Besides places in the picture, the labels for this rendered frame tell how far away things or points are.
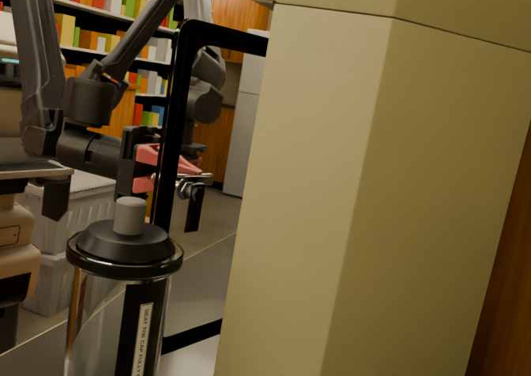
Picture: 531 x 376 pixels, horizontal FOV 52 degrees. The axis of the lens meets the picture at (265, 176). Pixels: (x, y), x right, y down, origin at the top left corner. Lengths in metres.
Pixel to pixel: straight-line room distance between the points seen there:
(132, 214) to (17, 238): 1.05
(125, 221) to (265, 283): 0.15
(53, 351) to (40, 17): 0.48
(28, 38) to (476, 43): 0.63
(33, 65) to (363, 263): 0.57
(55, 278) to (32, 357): 2.09
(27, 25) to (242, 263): 0.53
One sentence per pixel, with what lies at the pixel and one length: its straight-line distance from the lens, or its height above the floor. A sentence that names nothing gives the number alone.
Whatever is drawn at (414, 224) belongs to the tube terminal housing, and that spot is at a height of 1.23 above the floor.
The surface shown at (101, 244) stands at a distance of 0.50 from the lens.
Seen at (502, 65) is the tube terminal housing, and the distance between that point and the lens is 0.59.
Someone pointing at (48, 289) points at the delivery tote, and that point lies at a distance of 2.90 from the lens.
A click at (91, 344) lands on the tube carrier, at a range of 0.53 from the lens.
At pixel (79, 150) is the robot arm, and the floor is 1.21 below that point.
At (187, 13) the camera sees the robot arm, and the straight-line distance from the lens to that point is 1.24.
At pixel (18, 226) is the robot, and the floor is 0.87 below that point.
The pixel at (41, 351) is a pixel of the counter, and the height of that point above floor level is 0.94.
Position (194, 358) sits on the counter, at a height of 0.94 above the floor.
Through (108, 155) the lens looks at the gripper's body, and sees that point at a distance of 0.74.
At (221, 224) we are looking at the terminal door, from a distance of 0.69.
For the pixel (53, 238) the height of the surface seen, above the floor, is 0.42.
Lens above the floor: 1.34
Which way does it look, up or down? 10 degrees down
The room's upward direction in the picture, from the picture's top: 10 degrees clockwise
